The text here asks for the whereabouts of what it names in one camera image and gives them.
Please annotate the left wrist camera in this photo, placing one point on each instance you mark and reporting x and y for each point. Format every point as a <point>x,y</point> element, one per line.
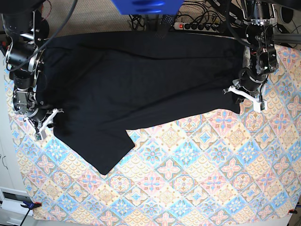
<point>259,106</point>

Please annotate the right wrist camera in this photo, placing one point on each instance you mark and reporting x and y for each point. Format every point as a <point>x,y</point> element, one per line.
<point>40,136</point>

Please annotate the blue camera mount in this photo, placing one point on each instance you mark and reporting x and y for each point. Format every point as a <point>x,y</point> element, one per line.
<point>147,7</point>

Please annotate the white power strip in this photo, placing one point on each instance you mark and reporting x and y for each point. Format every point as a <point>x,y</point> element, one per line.
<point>197,27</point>

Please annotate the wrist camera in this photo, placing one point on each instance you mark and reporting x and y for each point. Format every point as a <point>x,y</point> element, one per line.
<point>259,106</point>
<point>40,136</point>

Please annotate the black perforated bracket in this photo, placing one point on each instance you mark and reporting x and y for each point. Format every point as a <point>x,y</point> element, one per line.
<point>163,28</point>

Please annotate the black T-shirt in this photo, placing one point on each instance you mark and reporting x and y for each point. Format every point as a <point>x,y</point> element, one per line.
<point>111,82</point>

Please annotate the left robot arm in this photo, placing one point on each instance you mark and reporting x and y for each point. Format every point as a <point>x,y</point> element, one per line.
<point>260,29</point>

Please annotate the orange clamp lower right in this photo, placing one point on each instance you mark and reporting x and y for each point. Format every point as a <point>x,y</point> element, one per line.
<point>293,211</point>

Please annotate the blue clamp lower left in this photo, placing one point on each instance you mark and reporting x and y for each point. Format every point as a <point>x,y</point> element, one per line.
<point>31,205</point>

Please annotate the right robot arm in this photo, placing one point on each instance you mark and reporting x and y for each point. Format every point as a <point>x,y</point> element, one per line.
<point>26,31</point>

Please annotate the patterned tablecloth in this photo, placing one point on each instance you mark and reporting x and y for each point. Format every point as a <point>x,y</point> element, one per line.
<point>215,169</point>

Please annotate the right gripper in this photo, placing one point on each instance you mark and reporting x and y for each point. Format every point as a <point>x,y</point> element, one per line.
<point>38,117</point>

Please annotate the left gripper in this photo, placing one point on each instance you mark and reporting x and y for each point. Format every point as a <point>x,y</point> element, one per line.
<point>248,82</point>

